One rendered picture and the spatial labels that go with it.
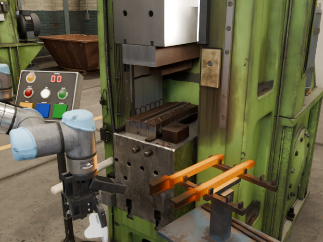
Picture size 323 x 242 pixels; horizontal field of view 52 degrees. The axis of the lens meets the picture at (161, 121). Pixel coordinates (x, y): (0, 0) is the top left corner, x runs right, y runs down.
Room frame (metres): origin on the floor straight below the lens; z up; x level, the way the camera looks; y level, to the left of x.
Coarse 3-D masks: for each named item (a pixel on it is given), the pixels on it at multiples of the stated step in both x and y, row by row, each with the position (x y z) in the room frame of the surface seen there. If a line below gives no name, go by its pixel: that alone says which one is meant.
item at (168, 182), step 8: (208, 160) 1.22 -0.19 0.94; (216, 160) 1.23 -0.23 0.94; (192, 168) 1.15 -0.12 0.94; (200, 168) 1.16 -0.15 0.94; (168, 176) 1.07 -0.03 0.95; (176, 176) 1.08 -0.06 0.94; (152, 184) 1.00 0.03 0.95; (160, 184) 1.03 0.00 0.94; (168, 184) 1.06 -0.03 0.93; (152, 192) 1.00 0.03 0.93; (160, 192) 1.02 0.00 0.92
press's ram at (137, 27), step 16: (128, 0) 1.61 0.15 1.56; (144, 0) 1.55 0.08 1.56; (160, 0) 1.50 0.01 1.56; (176, 0) 1.57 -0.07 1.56; (192, 0) 1.63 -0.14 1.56; (128, 16) 1.61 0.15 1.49; (144, 16) 1.55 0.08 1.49; (160, 16) 1.50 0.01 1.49; (176, 16) 1.57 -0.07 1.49; (192, 16) 1.69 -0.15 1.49; (128, 32) 1.61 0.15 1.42; (144, 32) 1.56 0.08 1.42; (160, 32) 1.50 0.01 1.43; (176, 32) 1.57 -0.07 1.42; (192, 32) 1.69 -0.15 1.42
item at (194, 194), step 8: (248, 160) 1.22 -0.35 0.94; (232, 168) 1.15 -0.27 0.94; (240, 168) 1.15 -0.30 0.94; (248, 168) 1.18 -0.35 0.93; (216, 176) 1.08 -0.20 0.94; (224, 176) 1.08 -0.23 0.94; (232, 176) 1.11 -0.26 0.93; (208, 184) 1.02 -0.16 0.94; (216, 184) 1.04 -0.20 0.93; (192, 192) 0.97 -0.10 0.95; (200, 192) 0.98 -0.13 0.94; (176, 200) 0.92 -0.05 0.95; (184, 200) 0.92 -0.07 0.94; (192, 200) 0.95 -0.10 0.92; (176, 208) 0.91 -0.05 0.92
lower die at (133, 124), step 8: (168, 104) 1.88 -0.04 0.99; (176, 104) 1.85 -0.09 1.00; (192, 104) 1.88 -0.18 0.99; (144, 112) 1.75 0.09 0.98; (152, 112) 1.72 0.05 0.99; (168, 112) 1.70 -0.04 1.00; (176, 112) 1.72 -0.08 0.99; (192, 112) 1.81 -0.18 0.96; (128, 120) 1.62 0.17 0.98; (136, 120) 1.59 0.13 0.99; (152, 120) 1.58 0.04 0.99; (168, 120) 1.61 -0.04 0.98; (128, 128) 1.62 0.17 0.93; (136, 128) 1.59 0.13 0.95; (144, 128) 1.56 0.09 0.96; (152, 128) 1.53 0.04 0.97; (152, 136) 1.53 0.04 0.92; (160, 136) 1.55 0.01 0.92
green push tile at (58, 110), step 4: (56, 104) 1.70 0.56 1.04; (56, 108) 1.69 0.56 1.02; (60, 108) 1.69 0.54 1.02; (64, 108) 1.68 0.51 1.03; (56, 112) 1.68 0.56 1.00; (60, 112) 1.68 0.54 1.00; (64, 112) 1.67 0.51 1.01; (52, 116) 1.67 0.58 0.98; (56, 116) 1.67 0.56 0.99; (60, 116) 1.67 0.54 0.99
